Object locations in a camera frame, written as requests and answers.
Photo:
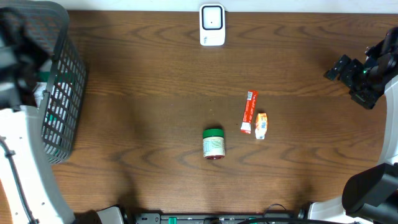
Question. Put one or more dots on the white barcode scanner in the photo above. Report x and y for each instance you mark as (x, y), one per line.
(212, 25)

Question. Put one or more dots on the red snack stick packet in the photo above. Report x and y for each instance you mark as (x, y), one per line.
(251, 101)

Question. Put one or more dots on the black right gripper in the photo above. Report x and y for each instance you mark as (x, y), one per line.
(368, 99)

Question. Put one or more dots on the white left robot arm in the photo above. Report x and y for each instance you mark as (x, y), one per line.
(27, 179)

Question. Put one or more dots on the green lid jar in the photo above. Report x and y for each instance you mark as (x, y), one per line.
(213, 144)

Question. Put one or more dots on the grey plastic mesh basket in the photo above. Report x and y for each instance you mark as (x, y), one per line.
(62, 78)

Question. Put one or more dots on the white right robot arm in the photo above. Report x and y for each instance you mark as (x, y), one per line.
(369, 196)

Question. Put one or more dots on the orange small snack packet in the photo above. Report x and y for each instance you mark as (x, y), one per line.
(261, 125)

